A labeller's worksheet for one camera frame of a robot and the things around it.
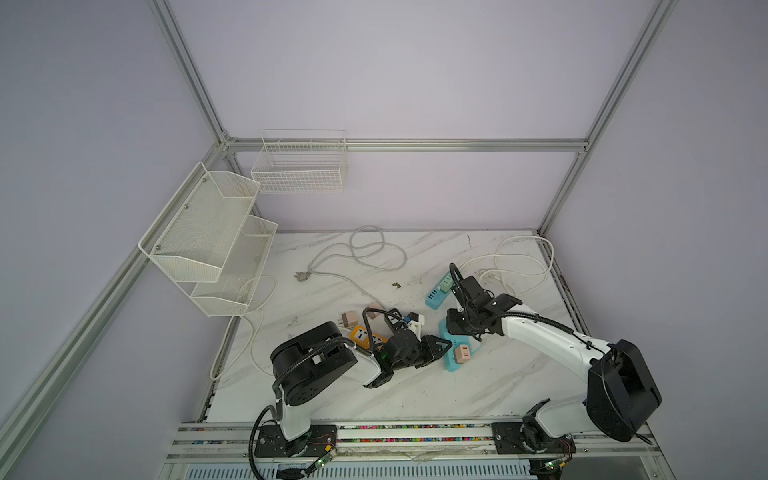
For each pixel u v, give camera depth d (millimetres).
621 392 421
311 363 499
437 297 976
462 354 778
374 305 978
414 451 732
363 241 1189
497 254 1138
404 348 682
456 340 841
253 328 930
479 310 634
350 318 932
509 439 737
